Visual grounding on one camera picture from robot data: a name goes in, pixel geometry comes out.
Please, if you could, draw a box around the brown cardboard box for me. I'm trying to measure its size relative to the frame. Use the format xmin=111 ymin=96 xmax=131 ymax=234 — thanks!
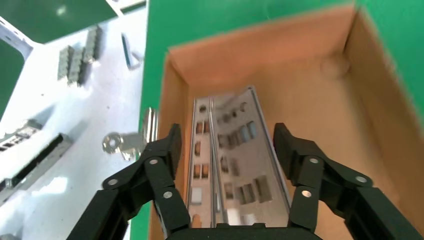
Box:
xmin=149 ymin=3 xmax=424 ymax=240

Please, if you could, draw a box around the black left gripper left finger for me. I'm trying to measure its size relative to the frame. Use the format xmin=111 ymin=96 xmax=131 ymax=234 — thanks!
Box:
xmin=66 ymin=123 xmax=191 ymax=240

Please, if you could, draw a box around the grey metal clip strip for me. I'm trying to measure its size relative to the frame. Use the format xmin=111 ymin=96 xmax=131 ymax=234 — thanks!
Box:
xmin=82 ymin=25 xmax=103 ymax=64
xmin=67 ymin=47 xmax=88 ymax=88
xmin=57 ymin=45 xmax=75 ymax=81

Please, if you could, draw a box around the black metal bar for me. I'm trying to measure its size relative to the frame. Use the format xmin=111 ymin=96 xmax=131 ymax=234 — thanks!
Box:
xmin=0 ymin=132 xmax=74 ymax=207

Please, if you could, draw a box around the silver I/O shield plate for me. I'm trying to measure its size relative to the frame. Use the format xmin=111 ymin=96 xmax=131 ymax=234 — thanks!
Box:
xmin=185 ymin=96 xmax=216 ymax=229
xmin=210 ymin=85 xmax=293 ymax=229

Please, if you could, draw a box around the white metal shelf rack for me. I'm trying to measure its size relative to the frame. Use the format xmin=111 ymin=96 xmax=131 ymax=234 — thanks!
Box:
xmin=0 ymin=16 xmax=34 ymax=62

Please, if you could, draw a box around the short slotted metal strip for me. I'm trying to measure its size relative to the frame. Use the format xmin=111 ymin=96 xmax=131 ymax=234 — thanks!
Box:
xmin=0 ymin=119 xmax=44 ymax=154

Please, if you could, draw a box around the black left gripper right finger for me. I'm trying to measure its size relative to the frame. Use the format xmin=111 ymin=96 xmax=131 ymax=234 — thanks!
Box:
xmin=273 ymin=122 xmax=424 ymax=240

